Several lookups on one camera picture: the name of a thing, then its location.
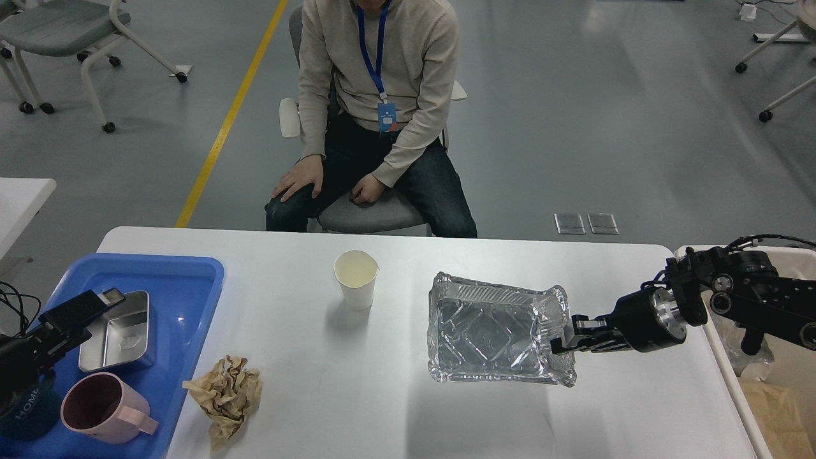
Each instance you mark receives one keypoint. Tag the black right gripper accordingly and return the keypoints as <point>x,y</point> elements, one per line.
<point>649,320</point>

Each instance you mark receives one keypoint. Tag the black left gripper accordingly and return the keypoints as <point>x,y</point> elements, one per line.
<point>61,329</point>

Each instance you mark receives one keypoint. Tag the stainless steel rectangular container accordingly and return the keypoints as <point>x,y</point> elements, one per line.
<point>123,339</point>

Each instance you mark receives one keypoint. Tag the pink mug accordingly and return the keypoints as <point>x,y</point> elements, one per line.
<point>102,406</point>

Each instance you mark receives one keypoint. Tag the aluminium foil tray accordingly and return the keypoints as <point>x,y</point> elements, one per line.
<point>492,332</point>

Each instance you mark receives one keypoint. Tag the brown paper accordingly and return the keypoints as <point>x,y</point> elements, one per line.
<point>227,394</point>

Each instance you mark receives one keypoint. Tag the white paper cup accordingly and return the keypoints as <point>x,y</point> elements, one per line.
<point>356,273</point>

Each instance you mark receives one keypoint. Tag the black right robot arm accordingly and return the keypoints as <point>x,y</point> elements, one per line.
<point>735,281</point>

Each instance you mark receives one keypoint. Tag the metal floor socket plate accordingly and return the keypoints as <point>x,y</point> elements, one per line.
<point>570,223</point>

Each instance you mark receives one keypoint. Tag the blue plastic tray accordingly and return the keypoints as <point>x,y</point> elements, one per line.
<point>183,293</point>

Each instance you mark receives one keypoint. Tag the white side table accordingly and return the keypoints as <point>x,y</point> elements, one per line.
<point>21,200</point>

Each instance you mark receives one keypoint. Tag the clear plastic bag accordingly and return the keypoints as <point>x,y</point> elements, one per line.
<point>731,336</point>

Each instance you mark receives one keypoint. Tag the beige plastic bin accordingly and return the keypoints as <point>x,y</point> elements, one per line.
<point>793,369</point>

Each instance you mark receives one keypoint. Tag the grey office chair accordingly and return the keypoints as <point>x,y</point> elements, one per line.
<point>376,217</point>

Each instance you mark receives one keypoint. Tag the grey chair far left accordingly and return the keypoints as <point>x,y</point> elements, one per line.
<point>65,28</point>

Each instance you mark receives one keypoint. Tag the seated person beige sweater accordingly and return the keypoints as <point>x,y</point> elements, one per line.
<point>382,95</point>

